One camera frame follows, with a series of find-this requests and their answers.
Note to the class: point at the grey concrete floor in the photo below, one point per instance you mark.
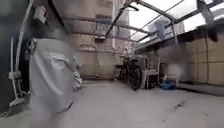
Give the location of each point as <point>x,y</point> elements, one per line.
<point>133,106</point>

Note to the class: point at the white pipe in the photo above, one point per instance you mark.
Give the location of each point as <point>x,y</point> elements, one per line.
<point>20,36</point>

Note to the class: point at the dark glass wall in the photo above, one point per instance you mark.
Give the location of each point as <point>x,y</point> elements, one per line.
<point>6,66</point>

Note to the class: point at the grey tarp covered object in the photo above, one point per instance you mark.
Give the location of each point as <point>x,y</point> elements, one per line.
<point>50,80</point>

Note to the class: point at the white chair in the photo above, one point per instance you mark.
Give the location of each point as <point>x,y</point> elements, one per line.
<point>152,71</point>

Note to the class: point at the blue object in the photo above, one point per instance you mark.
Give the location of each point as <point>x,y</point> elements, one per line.
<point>166,85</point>

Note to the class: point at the white wall box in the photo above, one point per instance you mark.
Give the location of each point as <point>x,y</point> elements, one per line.
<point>40,14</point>

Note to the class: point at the metal canopy frame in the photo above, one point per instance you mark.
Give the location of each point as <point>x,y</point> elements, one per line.
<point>100,21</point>

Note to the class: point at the beige building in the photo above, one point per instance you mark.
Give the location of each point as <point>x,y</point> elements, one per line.
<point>90,10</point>

